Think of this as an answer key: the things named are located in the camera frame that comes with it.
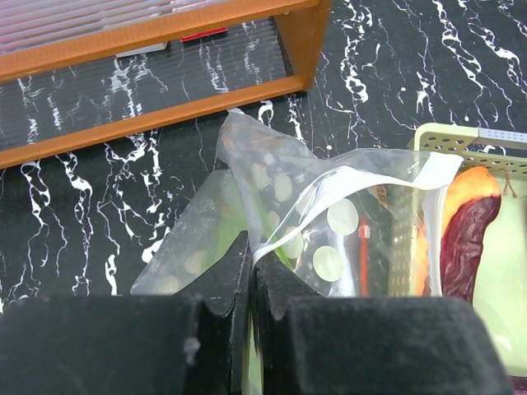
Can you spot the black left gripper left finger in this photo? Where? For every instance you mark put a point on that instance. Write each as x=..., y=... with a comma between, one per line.
x=188, y=343

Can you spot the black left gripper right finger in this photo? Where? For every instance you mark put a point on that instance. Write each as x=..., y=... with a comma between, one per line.
x=310, y=344

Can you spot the clear bag of white discs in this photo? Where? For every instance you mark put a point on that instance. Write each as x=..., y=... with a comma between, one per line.
x=306, y=211

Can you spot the dark red toy sweet potato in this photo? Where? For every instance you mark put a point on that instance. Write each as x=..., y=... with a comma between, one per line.
x=462, y=245

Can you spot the pale green perforated basket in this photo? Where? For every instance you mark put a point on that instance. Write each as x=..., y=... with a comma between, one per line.
x=500, y=284

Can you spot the green toy leaf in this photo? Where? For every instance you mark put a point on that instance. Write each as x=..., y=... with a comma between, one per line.
x=227, y=231

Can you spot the purple toy eggplant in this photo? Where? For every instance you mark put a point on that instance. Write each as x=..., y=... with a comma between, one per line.
x=519, y=385

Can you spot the small white item under shelf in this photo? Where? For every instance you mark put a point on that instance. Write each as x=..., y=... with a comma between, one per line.
x=147, y=49

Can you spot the small red item under shelf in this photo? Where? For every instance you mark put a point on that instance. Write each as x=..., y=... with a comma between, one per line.
x=201, y=35

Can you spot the wooden shelf rack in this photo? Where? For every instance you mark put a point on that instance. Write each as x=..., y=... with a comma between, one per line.
x=62, y=88

